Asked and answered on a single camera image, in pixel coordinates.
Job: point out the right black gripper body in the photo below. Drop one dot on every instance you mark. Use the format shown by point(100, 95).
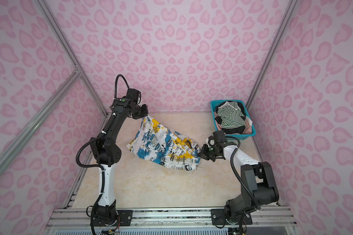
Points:
point(208, 152)

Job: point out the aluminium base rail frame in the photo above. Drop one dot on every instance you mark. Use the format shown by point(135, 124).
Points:
point(270, 220)

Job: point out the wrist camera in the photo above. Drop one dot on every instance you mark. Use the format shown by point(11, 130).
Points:
point(218, 137)
point(134, 95)

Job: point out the teal plastic laundry basket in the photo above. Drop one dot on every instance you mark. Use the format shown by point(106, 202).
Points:
point(232, 117)

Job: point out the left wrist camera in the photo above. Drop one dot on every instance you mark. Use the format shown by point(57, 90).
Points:
point(134, 95)

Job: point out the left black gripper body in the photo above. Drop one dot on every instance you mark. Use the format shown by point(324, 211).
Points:
point(143, 112)

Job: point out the green white striped garment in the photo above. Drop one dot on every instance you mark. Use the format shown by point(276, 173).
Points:
point(231, 116)

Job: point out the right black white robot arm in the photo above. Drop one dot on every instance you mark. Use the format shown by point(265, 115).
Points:
point(257, 181)

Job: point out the white yellow blue printed garment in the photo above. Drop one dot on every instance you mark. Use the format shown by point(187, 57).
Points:
point(161, 145)

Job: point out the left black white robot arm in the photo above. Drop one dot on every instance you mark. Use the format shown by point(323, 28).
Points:
point(107, 154)

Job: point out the black garment in basket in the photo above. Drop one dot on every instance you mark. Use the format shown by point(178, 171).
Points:
point(235, 129)

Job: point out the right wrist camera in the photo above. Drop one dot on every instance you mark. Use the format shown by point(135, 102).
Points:
point(218, 137)

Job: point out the diagonal aluminium wall strut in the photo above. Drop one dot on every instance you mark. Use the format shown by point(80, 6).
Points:
point(13, 149)

